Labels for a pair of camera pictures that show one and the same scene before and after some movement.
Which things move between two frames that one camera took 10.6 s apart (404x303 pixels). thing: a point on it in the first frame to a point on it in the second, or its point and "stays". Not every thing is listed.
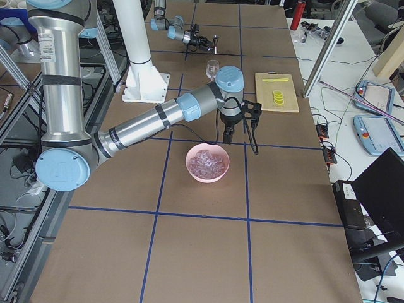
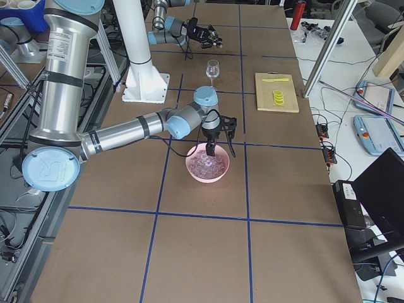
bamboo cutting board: x=264 y=91 stays
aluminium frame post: x=329 y=48 stays
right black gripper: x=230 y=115 to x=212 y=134
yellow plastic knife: x=275 y=79 stays
